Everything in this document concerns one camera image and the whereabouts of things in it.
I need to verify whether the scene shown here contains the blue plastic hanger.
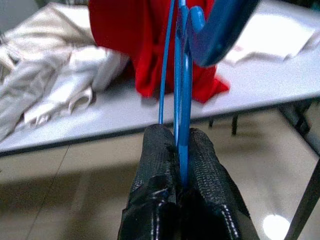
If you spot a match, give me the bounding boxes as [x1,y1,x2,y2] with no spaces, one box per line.
[158,0,261,186]

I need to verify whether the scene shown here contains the white cloth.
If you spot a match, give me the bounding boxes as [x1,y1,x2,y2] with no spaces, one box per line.
[222,9,317,67]

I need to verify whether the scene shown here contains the white beige garment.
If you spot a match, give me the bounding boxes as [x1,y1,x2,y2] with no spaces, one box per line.
[0,4,131,141]

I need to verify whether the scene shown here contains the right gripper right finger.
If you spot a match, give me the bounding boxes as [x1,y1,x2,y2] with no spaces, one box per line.
[178,127,254,240]

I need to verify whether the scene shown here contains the long red garment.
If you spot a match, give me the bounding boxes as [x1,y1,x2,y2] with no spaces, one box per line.
[87,0,230,103]

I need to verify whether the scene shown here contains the white table black legs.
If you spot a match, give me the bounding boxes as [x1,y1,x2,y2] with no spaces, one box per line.
[0,0,320,240]

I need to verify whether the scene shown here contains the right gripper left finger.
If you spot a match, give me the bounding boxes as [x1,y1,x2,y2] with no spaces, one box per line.
[119,124,180,240]

